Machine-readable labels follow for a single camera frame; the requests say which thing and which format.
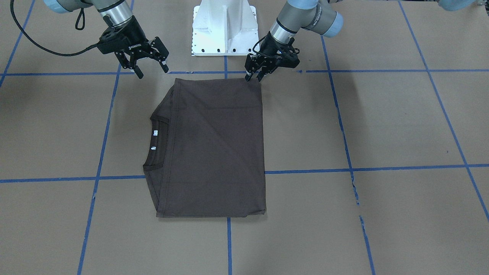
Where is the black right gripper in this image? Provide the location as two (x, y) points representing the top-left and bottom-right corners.
(97, 16), (169, 79)

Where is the dark brown t-shirt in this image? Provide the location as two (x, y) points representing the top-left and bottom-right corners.
(143, 78), (267, 218)

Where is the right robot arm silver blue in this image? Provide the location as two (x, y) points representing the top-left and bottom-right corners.
(44, 0), (169, 79)

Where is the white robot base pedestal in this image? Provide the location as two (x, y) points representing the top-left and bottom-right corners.
(191, 0), (259, 56)

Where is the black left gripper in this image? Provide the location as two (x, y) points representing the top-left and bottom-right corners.
(244, 33), (300, 82)

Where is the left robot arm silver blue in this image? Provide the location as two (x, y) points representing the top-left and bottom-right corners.
(244, 0), (344, 81)

